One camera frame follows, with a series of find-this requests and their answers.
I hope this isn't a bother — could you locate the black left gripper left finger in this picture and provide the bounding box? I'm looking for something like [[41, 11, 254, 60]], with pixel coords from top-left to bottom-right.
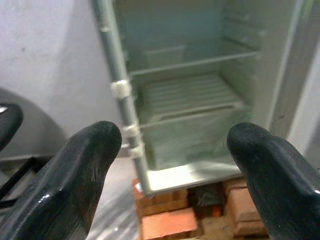
[[0, 120, 123, 240]]

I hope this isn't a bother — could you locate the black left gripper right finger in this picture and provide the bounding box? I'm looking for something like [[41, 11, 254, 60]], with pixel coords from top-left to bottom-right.
[[226, 121, 320, 240]]

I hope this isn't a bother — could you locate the clear fridge crisper drawer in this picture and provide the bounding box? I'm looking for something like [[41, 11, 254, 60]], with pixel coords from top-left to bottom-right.
[[139, 103, 252, 171]]

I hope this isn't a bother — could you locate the white open fridge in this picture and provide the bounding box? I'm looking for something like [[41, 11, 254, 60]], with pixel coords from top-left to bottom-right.
[[90, 0, 320, 197]]

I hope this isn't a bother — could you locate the glass fridge shelf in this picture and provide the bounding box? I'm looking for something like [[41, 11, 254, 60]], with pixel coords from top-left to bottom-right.
[[129, 38, 260, 77]]

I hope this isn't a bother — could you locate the orange brick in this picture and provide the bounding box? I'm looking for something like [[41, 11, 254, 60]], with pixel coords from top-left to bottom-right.
[[222, 177, 268, 237], [141, 207, 199, 240], [132, 178, 189, 217]]

